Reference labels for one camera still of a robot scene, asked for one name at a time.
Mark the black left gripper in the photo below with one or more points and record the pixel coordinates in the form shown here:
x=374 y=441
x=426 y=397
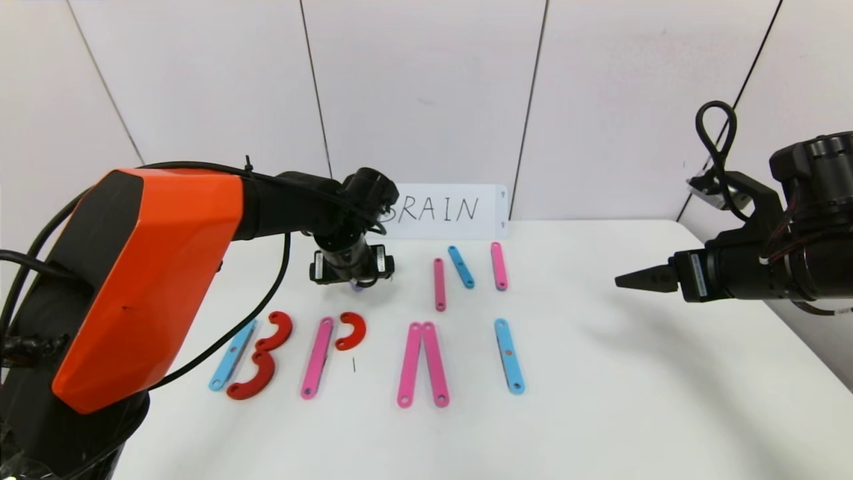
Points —
x=351 y=270

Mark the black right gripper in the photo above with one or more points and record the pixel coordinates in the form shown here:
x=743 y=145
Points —
x=695 y=276

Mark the small red arc piece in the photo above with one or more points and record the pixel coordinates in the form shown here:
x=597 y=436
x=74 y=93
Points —
x=356 y=331

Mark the long pink bar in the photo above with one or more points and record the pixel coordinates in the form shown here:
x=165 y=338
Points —
x=316 y=358
x=435 y=363
x=409 y=364
x=439 y=284

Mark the short blue bar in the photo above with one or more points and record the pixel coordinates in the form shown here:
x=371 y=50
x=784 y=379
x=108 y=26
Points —
x=461 y=266

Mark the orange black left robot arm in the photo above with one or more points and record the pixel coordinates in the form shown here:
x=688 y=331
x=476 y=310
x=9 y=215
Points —
x=153 y=266

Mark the white BRAIN word card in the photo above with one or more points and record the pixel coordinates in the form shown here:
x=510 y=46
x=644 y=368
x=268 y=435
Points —
x=453 y=226

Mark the medium red arc piece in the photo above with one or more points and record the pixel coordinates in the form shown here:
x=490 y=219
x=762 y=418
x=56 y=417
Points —
x=286 y=328

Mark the large red arc piece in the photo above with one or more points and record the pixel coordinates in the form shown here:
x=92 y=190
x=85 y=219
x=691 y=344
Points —
x=264 y=376

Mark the long blue bar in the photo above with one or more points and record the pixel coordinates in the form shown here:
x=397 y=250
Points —
x=509 y=355
x=232 y=354

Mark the short pink bar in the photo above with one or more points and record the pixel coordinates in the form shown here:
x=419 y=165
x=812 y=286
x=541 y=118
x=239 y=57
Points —
x=498 y=266

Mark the crumpled black plastic wrap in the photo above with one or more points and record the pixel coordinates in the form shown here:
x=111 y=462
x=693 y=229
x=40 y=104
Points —
x=16 y=466

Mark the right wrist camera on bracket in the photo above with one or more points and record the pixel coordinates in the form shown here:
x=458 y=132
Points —
x=766 y=200

